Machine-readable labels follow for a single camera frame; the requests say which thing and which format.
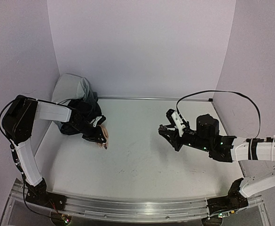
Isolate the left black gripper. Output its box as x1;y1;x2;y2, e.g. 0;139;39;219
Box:
71;120;107;143

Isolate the purple nail polish bottle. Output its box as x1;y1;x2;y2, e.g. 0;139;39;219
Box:
158;125;168;131

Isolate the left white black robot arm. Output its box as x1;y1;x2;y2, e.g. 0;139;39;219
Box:
0;95;108;187

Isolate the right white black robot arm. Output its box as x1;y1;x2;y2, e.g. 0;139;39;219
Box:
158;111;275;198

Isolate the mannequin hand with long nails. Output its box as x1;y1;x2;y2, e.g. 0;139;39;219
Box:
97;125;109;150

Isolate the black jacket sleeve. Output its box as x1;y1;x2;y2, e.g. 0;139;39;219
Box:
60;99;103;135

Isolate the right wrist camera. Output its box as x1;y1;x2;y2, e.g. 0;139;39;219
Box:
166;109;190;137

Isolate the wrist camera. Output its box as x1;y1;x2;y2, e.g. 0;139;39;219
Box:
90;115;106;127
166;109;190;137

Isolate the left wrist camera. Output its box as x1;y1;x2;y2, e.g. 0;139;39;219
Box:
90;115;106;127

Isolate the aluminium back rail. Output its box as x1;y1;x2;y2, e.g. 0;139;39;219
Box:
98;96;213;102

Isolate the aluminium rail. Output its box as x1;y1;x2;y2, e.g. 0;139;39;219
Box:
10;178;262;223
98;96;213;102

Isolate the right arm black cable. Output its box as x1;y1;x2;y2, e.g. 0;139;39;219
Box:
176;90;261;139

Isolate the aluminium front rail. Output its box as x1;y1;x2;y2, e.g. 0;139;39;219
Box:
10;178;262;223

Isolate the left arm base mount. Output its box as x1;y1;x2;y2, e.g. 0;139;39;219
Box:
25;178;67;211

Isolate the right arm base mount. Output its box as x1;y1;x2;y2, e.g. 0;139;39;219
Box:
207;178;248;216

